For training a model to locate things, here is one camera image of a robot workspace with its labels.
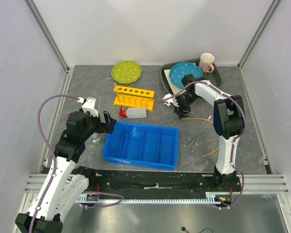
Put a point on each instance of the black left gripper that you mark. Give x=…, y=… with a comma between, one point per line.
x=106, y=127

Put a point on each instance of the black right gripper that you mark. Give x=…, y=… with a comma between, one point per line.
x=179, y=111

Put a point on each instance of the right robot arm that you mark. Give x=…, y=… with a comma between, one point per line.
x=229, y=119

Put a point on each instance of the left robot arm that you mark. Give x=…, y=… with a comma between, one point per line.
x=61, y=189

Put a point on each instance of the tan rubber tube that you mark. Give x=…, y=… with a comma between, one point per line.
x=196, y=119

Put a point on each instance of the white wash bottle red cap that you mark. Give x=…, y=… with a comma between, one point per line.
x=133, y=113

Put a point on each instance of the white square board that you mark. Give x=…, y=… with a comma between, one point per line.
x=174, y=88

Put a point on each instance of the metal crucible tongs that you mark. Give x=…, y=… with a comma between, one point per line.
x=198, y=134

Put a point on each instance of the yellow test tube rack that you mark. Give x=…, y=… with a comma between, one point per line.
x=134, y=97

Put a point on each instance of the blue polka dot plate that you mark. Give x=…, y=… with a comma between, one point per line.
x=182, y=72

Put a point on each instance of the blue divided plastic bin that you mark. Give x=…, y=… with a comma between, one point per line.
x=149, y=146

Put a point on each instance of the dark grey tray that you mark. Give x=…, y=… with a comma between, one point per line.
x=171, y=88

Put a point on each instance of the green polka dot plate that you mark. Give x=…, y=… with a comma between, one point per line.
x=126, y=72

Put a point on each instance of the pink mug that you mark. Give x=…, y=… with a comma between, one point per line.
x=206, y=63

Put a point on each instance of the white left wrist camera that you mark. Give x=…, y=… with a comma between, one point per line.
x=89, y=106

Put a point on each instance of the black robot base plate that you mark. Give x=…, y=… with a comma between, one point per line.
x=161, y=184

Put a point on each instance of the white cable duct strip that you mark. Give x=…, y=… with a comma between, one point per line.
x=87, y=199

